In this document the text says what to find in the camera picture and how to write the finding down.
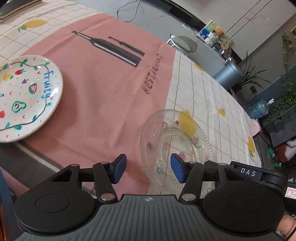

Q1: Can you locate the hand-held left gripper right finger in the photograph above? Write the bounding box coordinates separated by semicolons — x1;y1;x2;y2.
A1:
170;153;232;202

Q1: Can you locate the green climbing vine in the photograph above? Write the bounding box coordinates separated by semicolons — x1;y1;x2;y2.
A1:
267;32;296;124

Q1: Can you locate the white marble tv console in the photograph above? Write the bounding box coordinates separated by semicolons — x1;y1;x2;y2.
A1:
76;0;228;63

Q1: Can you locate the black wristband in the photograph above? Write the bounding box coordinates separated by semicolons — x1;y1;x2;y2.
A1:
288;218;296;240

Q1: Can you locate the orange steel bowl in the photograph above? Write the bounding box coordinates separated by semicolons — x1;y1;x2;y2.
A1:
0;202;8;241

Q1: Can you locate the pink fan heater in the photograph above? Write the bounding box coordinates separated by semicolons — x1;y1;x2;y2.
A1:
251;119;262;138

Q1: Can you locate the white fruit painted plate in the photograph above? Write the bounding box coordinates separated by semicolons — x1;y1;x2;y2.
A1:
0;55;64;143

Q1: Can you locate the round decorative fan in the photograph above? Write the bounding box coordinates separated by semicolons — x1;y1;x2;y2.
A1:
219;38;232;51

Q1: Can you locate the black cable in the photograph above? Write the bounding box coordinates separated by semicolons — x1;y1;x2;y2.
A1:
117;0;142;23

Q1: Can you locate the clear glass plate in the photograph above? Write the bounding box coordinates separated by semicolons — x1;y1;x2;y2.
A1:
140;109;214;194

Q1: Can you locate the grey trash can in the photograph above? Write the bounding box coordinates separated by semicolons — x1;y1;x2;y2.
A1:
212;61;242;90

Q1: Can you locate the person's right hand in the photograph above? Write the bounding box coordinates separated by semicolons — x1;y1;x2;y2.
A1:
275;214;296;239

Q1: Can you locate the long leaf potted plant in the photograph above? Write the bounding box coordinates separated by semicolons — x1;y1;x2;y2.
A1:
235;50;271;93

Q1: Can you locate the teddy bear toy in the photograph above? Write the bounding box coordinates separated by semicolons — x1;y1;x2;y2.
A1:
203;21;233;43

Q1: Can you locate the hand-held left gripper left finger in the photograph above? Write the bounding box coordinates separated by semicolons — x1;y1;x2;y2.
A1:
49;154;127;202

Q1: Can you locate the grey stool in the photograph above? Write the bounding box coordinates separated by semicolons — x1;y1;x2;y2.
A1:
170;34;197;53

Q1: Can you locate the blue steel bowl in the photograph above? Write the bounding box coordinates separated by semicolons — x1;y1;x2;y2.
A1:
0;166;12;241

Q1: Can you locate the blue water bottle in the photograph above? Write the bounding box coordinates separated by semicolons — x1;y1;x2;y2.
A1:
251;98;275;119

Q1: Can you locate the dark grey cabinet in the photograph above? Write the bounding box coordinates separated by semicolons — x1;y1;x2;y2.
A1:
265;69;296;147

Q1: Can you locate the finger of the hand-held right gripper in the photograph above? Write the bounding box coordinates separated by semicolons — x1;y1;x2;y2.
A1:
204;160;220;175

